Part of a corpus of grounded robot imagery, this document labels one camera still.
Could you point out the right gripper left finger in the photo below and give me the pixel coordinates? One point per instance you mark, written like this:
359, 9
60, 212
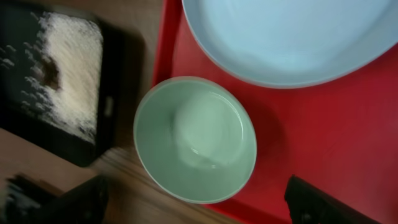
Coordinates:
31, 202

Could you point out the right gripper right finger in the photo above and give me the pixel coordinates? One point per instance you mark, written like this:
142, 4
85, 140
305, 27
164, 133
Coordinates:
309, 205

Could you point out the rice and food scraps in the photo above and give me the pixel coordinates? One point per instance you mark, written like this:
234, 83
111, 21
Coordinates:
51, 69

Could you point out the green bowl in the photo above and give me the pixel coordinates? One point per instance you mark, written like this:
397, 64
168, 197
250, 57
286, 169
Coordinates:
195, 140

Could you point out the light blue plate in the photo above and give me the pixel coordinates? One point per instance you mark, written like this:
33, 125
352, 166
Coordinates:
292, 43

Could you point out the black waste tray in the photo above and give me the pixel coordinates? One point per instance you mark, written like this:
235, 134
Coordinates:
123, 54

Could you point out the red serving tray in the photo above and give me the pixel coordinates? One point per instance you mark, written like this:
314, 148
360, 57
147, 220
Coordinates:
340, 136

